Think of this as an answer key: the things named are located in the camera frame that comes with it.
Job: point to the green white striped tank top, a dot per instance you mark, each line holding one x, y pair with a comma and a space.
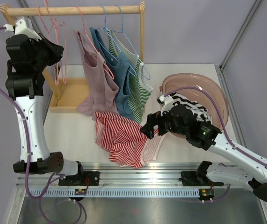
140, 90

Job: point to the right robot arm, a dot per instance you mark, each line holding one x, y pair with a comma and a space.
249, 170

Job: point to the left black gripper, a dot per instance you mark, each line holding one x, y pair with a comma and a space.
55, 51

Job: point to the right aluminium frame post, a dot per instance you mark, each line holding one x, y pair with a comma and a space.
250, 15

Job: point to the blue hanger under green top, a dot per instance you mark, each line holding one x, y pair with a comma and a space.
122, 32

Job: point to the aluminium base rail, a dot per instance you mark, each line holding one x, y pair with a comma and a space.
155, 175

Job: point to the aluminium frame post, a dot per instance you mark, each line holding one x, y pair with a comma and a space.
250, 15
42, 36

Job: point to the mauve tank top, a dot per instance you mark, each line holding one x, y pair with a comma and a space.
102, 88

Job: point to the wooden clothes rack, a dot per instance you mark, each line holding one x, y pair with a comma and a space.
66, 97

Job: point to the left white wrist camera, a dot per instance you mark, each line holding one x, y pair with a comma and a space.
23, 26

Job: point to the black white striped tank top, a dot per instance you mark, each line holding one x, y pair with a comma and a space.
198, 110

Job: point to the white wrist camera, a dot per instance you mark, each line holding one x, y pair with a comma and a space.
23, 26
166, 102

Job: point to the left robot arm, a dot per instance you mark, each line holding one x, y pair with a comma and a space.
28, 59

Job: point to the left aluminium frame post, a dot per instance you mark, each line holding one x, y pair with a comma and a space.
42, 36

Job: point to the blue tank top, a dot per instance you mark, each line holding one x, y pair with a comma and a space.
120, 68

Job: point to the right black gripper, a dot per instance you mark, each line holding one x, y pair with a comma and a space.
153, 120

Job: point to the blue hanger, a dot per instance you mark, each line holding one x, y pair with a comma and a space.
122, 32
105, 18

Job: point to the red white striped tank top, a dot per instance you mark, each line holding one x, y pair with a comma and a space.
122, 139

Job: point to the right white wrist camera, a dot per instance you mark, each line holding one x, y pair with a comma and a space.
166, 102

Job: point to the white slotted cable duct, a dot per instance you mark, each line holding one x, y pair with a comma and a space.
123, 193

